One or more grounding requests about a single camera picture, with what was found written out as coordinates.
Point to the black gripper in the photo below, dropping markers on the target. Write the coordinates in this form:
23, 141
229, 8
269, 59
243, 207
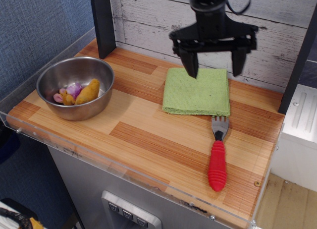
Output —
213, 31

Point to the red handled metal fork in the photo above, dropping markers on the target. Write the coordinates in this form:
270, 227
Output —
217, 175

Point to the stainless steel bowl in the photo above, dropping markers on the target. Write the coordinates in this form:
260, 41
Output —
76, 70

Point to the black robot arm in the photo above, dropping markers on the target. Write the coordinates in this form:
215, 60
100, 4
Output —
213, 31

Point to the green folded cloth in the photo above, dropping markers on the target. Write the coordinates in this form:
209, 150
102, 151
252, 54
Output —
207, 94

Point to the yellow plush toy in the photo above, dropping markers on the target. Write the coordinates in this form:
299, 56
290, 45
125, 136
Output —
88, 93

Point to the white appliance at right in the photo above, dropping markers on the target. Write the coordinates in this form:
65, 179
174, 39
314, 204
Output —
295, 155

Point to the purple pink plush toy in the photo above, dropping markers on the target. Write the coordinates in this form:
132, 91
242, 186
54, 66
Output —
67, 96

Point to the grey cabinet with button panel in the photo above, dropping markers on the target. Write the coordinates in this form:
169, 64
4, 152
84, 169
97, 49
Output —
104, 200

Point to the clear acrylic table guard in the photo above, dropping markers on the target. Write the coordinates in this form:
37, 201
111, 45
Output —
155, 160

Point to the black yellow object bottom left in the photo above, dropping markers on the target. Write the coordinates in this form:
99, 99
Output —
22, 220

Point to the black right frame post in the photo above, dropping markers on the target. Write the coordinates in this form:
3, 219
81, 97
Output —
299, 64

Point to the black frame post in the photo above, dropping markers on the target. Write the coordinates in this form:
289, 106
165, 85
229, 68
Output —
299, 64
104, 29

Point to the black left frame post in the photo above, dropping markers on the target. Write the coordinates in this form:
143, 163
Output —
104, 29

